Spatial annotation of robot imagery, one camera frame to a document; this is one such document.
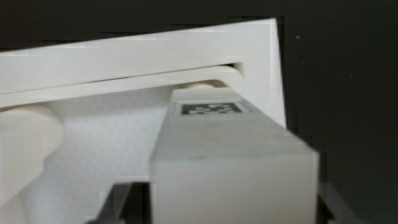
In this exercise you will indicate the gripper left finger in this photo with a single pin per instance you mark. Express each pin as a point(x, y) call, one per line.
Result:
point(126, 206)

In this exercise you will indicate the white leg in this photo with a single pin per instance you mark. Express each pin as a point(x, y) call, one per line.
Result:
point(30, 138)
point(232, 167)

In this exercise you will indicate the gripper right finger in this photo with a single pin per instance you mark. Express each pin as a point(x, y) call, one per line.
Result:
point(334, 213)

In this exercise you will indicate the white desk top tray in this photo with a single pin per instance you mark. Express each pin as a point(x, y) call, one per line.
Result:
point(101, 81)

